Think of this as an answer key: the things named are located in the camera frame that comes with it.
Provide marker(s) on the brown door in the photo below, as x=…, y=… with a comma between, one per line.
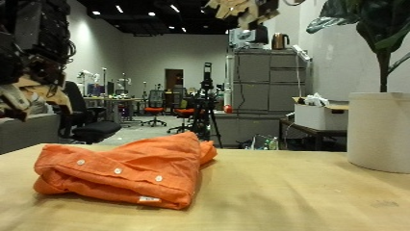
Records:
x=174, y=78

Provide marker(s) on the orange seat office chair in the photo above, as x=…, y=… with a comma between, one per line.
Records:
x=184, y=111
x=154, y=110

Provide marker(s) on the black office chair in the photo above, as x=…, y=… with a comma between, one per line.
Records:
x=96, y=128

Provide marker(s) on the white round plant pot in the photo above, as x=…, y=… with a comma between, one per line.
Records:
x=379, y=131

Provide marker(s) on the orange button shirt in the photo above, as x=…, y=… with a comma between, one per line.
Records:
x=128, y=170

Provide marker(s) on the white cardboard box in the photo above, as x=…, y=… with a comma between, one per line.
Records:
x=317, y=117

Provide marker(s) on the grey low cabinet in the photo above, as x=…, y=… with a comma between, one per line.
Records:
x=244, y=126

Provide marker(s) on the grey filing cabinet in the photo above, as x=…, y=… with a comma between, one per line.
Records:
x=256, y=83

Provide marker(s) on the green leafy plant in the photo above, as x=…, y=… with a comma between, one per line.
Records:
x=383, y=38

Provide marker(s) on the white plastic bag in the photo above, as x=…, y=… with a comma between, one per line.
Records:
x=317, y=100

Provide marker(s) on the clear plastic bottle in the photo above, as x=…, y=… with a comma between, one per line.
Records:
x=275, y=143

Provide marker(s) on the copper kettle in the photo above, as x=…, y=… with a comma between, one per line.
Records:
x=280, y=41

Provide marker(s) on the grey sofa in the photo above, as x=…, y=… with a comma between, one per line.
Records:
x=26, y=133

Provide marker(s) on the grey boxy monitor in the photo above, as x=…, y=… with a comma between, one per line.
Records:
x=249, y=38

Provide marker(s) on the white power strip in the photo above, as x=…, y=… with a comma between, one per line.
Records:
x=301, y=53

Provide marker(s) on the wooden office desk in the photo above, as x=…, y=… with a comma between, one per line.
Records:
x=111, y=100

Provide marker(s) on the dark side table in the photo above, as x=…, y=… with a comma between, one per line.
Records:
x=313, y=132

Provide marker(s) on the red ball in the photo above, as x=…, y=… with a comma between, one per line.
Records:
x=228, y=109

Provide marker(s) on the black camera tripod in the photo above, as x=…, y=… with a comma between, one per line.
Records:
x=207, y=86

